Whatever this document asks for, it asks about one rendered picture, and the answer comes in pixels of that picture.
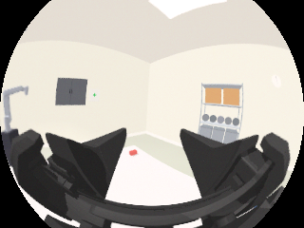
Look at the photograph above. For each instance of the small red block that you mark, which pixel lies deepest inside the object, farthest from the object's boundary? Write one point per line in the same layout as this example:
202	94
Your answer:
134	152

